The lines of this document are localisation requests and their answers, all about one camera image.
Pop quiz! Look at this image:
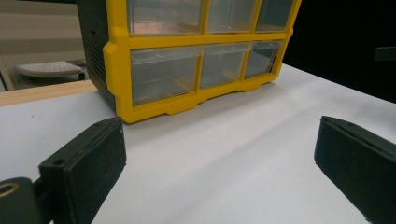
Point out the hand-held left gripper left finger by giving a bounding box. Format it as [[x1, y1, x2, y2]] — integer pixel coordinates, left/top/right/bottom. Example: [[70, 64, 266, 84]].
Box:
[[38, 117, 128, 224]]

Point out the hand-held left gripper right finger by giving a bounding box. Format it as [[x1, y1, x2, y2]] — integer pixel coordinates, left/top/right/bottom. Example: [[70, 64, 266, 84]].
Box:
[[314, 115, 396, 224]]

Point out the yellow black drawer cabinet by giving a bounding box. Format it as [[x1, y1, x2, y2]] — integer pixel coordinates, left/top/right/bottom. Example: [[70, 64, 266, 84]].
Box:
[[76, 0, 303, 125]]

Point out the grey perforated stool seat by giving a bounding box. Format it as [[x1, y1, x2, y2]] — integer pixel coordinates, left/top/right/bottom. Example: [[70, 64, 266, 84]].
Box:
[[13, 61, 87, 83]]

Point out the dark grey flat panel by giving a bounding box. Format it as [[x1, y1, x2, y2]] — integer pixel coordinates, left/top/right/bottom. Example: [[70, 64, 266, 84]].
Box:
[[374, 46, 396, 62]]

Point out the set of clear plastic drawers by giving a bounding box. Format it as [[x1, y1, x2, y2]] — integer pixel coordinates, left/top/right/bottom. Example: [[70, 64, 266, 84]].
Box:
[[126, 0, 295, 107]]

